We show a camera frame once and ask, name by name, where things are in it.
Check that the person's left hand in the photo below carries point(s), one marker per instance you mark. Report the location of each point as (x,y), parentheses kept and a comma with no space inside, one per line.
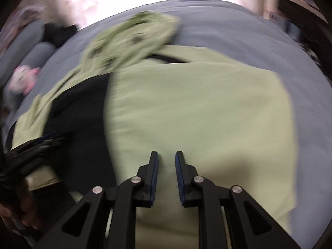
(26,207)

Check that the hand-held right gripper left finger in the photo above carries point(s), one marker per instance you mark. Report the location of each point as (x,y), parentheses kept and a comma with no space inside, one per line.
(155,179)

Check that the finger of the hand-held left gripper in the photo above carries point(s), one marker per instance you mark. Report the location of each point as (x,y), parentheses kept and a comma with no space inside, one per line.
(36,160)
(39,142)

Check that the black fuzzy cloth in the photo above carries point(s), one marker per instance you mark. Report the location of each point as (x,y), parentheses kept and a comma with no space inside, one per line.
(59,34)

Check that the light green and black garment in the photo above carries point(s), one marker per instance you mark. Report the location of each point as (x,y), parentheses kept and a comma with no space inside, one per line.
(194,109)

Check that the blue-grey pillow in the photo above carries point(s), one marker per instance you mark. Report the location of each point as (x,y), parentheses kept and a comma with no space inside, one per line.
(39,54)
(23,36)

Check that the pink and white plush toy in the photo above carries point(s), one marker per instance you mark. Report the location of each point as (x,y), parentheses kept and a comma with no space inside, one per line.
(22,79)

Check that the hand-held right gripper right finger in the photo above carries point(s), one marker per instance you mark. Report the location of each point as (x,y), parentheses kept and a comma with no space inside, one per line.
(179,180)

